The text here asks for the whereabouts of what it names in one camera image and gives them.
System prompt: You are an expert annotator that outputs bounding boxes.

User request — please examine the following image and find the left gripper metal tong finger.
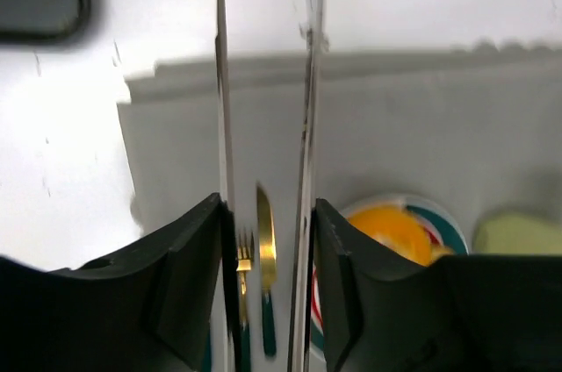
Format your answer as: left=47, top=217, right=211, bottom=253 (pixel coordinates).
left=287, top=0, right=328, bottom=372

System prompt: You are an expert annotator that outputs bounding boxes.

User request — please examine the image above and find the metal left gripper tong finger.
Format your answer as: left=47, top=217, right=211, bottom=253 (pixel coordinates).
left=215, top=0, right=241, bottom=371

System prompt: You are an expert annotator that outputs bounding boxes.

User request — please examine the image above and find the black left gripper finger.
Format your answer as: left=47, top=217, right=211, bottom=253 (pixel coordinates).
left=314, top=199, right=561, bottom=371
left=1, top=194, right=223, bottom=371

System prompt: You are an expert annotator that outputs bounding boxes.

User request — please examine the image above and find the orange glazed donut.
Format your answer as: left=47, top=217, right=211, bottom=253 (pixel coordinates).
left=347, top=205, right=454, bottom=267

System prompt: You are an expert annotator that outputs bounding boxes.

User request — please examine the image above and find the pale green ceramic mug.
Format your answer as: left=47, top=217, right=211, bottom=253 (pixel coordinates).
left=472, top=209, right=561, bottom=256

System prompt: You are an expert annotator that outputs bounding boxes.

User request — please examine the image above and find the white plate teal red rim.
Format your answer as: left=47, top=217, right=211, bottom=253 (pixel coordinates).
left=310, top=193, right=470, bottom=364

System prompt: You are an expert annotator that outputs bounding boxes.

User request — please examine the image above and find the grey cloth placemat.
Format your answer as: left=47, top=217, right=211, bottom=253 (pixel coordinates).
left=118, top=44, right=561, bottom=371

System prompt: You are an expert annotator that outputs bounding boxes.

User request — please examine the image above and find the gold fork green handle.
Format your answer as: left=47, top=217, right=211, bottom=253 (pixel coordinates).
left=236, top=230, right=255, bottom=372

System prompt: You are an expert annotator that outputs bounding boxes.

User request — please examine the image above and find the gold knife green handle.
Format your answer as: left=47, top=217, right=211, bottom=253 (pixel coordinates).
left=256, top=182, right=277, bottom=359

